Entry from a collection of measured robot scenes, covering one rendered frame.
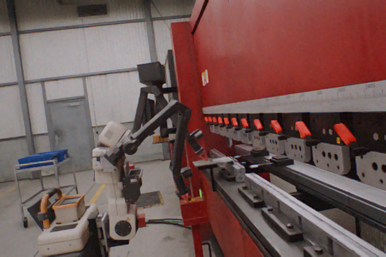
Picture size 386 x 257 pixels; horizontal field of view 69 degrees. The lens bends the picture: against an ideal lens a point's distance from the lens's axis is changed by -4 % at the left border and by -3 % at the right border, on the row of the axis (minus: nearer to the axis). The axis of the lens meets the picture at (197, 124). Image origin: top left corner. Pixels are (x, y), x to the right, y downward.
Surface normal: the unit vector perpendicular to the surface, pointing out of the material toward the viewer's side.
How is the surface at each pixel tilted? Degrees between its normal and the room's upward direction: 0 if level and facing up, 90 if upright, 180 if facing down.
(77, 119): 90
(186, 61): 90
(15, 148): 90
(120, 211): 90
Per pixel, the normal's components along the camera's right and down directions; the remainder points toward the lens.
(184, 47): 0.13, 0.04
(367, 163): -0.98, 0.14
